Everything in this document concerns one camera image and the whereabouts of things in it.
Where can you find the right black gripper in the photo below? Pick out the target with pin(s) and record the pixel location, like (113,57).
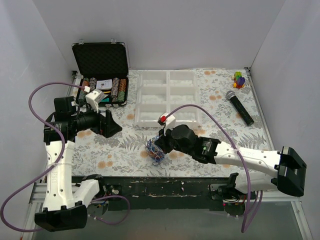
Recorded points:
(163,144)

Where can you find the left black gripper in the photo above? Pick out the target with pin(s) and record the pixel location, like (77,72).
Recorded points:
(102,124)

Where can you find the white compartment tray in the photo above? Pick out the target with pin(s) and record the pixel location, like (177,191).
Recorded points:
(162,91)

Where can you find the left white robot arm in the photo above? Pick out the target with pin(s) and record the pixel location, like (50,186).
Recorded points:
(65,209)

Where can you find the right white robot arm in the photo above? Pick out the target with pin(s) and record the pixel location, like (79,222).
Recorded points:
(281,170)

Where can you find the teal card box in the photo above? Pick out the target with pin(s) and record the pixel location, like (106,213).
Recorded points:
(106,100)

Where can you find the green poker chip stack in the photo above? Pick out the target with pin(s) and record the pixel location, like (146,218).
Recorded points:
(121,97)

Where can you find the white playing card deck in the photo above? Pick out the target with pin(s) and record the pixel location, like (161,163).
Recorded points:
(106,84)

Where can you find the purple poker chip stack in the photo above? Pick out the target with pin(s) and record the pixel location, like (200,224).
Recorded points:
(92,83)

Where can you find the orange poker chip stack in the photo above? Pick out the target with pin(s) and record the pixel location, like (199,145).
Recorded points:
(86,85)

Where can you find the black poker chip case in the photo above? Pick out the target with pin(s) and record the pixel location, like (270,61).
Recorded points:
(103,61)

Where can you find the black handheld microphone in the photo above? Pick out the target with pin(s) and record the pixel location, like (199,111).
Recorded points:
(231,96)

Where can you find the colourful toy block stack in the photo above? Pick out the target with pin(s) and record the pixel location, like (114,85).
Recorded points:
(238,80)

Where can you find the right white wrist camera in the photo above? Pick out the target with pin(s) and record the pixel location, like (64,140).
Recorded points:
(167,121)

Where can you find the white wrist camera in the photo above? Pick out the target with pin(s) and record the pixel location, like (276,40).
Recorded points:
(167,121)
(94,98)

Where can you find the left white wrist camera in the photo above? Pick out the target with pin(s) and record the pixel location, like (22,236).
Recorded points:
(94,98)

